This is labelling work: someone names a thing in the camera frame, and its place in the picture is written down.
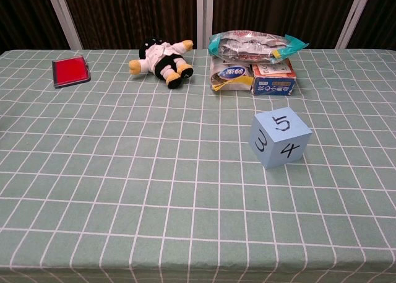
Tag light blue small object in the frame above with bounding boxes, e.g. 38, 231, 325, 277
249, 107, 312, 170

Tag silver packet blue label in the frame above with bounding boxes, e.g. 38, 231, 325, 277
209, 58, 255, 94

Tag black white plush doll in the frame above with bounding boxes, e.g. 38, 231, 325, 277
128, 37, 195, 90

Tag green checked tablecloth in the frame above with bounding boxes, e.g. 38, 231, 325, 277
0, 49, 396, 283

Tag blue orange carton box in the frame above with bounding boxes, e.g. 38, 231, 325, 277
249, 59, 298, 97

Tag clear snack bag teal edges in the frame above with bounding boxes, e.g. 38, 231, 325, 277
207, 30, 311, 64

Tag red card case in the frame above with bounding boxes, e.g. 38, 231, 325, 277
51, 56, 92, 89

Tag white partition post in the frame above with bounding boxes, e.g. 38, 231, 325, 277
44, 0, 84, 50
196, 0, 213, 50
335, 0, 380, 50

